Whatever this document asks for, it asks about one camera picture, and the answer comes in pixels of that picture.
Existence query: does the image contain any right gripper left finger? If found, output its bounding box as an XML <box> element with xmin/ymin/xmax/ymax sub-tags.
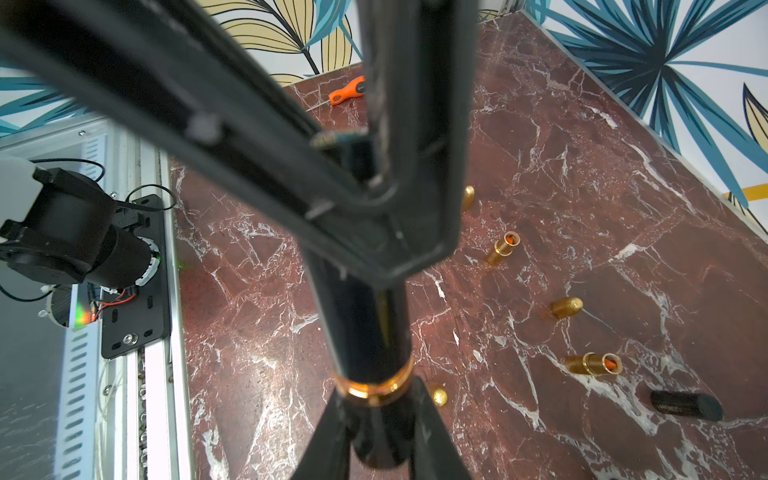
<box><xmin>291</xmin><ymin>392</ymin><xmax>350</xmax><ymax>480</ymax></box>

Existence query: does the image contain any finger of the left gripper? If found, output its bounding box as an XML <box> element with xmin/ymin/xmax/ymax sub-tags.
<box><xmin>358</xmin><ymin>1</ymin><xmax>478</xmax><ymax>282</ymax></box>
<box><xmin>1</xmin><ymin>1</ymin><xmax>372</xmax><ymax>270</ymax></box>

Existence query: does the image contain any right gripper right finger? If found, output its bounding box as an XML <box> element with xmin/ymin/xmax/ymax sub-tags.
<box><xmin>409</xmin><ymin>376</ymin><xmax>471</xmax><ymax>480</ymax></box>

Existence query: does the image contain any orange handled screwdriver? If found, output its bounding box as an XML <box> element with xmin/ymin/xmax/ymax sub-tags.
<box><xmin>307</xmin><ymin>76</ymin><xmax>365</xmax><ymax>112</ymax></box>

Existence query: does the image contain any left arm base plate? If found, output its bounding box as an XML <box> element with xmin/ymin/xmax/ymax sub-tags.
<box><xmin>97</xmin><ymin>194</ymin><xmax>171</xmax><ymax>359</ymax></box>

